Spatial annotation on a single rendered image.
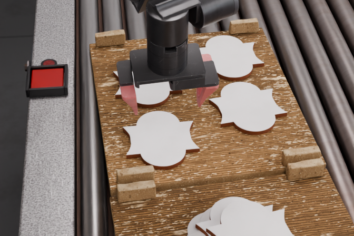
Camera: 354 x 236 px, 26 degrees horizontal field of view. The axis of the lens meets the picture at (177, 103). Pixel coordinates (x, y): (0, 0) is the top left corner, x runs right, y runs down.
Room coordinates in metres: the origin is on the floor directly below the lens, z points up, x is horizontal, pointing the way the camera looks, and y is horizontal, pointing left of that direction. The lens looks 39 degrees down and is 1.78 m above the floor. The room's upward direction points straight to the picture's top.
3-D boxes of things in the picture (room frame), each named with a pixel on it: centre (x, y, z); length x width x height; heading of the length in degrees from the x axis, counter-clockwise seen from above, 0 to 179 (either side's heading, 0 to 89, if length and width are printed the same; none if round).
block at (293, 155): (0.91, -0.20, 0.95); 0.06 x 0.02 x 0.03; 100
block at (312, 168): (0.88, -0.20, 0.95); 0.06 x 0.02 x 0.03; 100
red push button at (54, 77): (1.15, 0.24, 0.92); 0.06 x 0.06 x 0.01; 6
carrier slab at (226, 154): (1.08, -0.03, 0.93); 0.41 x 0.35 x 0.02; 10
